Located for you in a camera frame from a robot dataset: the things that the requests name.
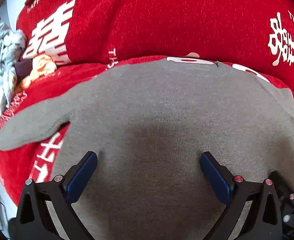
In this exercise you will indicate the red wedding bed cover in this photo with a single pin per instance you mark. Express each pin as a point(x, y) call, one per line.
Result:
point(24, 134)

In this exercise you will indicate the orange cloth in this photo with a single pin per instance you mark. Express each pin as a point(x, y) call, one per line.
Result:
point(43, 65)

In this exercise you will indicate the white green patterned cloth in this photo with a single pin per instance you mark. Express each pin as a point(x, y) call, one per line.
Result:
point(12, 45)

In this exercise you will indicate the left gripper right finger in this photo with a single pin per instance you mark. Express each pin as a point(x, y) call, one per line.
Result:
point(264, 218)

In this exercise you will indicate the dark purple cloth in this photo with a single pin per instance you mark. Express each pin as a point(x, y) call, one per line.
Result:
point(23, 68)

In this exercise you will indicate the red wedding pillow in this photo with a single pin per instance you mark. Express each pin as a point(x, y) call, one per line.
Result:
point(258, 34)

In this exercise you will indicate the grey knit garment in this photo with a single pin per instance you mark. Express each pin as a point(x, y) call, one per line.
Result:
point(162, 129)

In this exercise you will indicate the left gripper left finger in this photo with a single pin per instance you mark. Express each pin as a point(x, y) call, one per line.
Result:
point(33, 220)

